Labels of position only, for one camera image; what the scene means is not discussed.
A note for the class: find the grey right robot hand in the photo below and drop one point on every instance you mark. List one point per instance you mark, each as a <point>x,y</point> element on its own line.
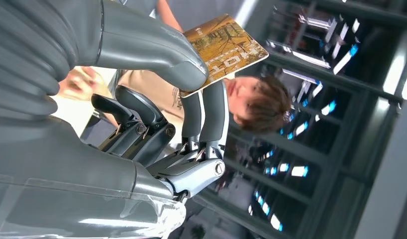
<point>58,165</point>

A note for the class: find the clear plastic hand wrap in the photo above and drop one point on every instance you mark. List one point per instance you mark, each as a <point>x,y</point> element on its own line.
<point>141,211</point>

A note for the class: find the person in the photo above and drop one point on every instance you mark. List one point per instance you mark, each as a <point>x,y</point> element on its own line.
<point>256,105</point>

